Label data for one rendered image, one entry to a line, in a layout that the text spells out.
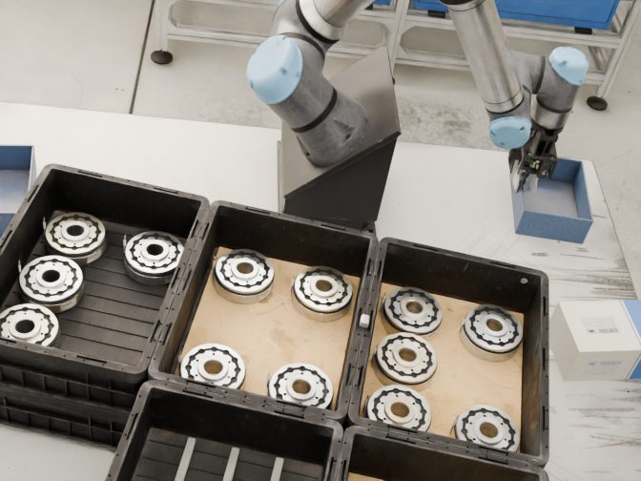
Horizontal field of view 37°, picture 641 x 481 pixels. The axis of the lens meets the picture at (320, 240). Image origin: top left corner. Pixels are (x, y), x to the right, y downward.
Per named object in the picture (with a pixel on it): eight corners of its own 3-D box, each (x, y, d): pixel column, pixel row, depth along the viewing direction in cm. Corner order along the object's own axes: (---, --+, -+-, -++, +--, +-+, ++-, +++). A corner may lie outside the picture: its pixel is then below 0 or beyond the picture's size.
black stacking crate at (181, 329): (209, 245, 176) (213, 200, 168) (367, 281, 175) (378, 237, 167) (145, 422, 148) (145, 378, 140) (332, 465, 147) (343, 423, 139)
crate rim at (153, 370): (212, 207, 170) (213, 197, 168) (378, 243, 169) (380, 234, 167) (144, 386, 141) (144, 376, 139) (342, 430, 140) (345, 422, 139)
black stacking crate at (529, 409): (369, 281, 175) (381, 238, 167) (528, 316, 175) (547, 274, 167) (335, 465, 147) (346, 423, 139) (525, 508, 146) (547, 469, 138)
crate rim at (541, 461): (378, 243, 169) (380, 234, 167) (545, 281, 168) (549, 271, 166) (343, 430, 140) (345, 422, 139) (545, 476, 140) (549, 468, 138)
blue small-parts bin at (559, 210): (508, 173, 220) (517, 150, 216) (572, 183, 221) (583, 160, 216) (514, 234, 206) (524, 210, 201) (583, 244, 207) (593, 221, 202)
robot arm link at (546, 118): (534, 88, 194) (573, 94, 194) (527, 106, 197) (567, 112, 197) (537, 110, 188) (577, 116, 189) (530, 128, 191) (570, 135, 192)
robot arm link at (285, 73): (279, 136, 184) (233, 92, 176) (290, 87, 192) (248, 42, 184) (328, 116, 178) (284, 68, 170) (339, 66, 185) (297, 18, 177)
